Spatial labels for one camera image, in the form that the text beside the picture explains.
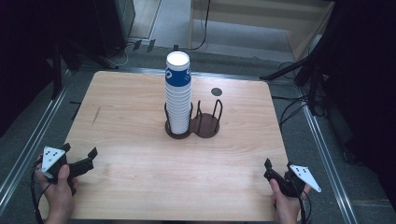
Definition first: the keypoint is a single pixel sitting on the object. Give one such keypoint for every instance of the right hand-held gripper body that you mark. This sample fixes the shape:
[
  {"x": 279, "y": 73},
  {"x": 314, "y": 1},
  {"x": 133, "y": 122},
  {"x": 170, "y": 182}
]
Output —
[{"x": 303, "y": 175}]

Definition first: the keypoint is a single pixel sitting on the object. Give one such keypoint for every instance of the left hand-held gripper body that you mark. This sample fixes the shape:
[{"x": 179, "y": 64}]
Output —
[{"x": 51, "y": 157}]

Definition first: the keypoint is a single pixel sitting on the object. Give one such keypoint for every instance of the dark brown double cup holder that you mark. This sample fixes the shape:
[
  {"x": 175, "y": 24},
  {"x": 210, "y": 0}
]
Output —
[{"x": 207, "y": 126}]

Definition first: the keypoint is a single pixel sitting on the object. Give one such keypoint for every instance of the stack of white paper cups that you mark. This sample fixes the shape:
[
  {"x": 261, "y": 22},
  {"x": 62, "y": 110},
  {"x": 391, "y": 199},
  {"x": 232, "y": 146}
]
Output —
[{"x": 178, "y": 109}]

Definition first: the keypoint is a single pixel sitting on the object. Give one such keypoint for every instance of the person's right hand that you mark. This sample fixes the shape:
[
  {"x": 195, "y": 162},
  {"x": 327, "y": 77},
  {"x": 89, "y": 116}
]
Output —
[{"x": 286, "y": 208}]

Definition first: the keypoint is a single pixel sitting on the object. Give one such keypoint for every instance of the person's left hand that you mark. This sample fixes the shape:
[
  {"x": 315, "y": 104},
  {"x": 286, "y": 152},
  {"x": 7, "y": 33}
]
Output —
[{"x": 59, "y": 197}]

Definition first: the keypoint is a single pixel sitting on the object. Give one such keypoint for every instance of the black stand with angled legs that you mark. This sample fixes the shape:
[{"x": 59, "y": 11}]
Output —
[
  {"x": 62, "y": 59},
  {"x": 308, "y": 68}
]

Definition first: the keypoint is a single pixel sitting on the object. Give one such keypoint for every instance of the black cabinet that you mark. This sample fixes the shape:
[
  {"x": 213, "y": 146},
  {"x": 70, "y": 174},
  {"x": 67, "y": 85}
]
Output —
[{"x": 115, "y": 25}]

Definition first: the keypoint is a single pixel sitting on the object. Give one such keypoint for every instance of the metal floor rail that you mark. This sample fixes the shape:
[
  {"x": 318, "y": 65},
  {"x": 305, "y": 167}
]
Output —
[
  {"x": 327, "y": 161},
  {"x": 31, "y": 149}
]

